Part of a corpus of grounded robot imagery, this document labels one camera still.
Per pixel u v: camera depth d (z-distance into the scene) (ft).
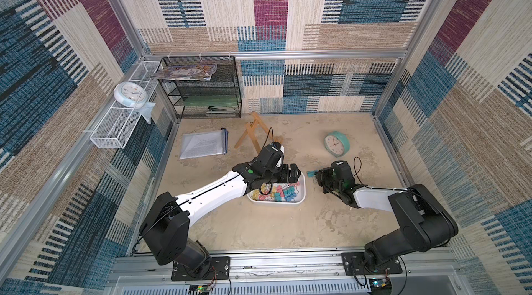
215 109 3.65
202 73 2.86
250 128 2.84
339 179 2.44
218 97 3.68
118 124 3.05
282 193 2.93
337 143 3.23
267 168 2.02
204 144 3.56
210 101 3.32
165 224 1.39
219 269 2.39
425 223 1.47
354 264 2.39
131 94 2.47
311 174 3.15
